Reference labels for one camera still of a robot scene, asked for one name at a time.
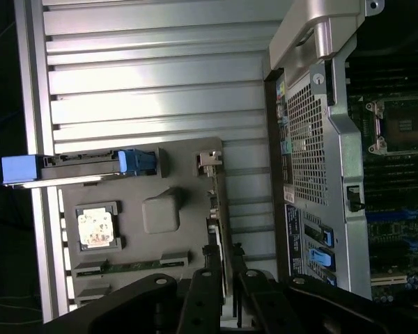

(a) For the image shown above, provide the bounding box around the blue expansion slot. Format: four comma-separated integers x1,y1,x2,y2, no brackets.
366,210,418,225

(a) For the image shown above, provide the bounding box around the grey plastic parts rack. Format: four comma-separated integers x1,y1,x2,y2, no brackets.
54,136,233,321

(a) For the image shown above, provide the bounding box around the hard disk with blue carrier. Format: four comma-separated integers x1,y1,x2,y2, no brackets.
0,148,161,191

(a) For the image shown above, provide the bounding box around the green loose RAM stick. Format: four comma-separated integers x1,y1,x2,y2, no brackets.
100,259,165,275

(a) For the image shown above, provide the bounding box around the open black PC case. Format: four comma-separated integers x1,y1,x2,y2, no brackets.
262,0,418,305

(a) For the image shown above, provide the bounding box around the black intrusion switch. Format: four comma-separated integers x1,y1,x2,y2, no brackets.
346,185,366,212

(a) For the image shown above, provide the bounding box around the green motherboard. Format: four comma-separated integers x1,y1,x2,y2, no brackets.
344,57,418,309

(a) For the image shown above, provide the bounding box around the CPU socket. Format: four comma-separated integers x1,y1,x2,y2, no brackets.
365,96,418,156

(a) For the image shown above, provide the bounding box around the silver CPU chip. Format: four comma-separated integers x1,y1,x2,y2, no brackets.
76,207,115,248

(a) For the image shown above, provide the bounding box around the blue slot retainer clip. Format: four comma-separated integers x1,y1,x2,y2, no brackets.
307,246,336,276
321,227,336,247

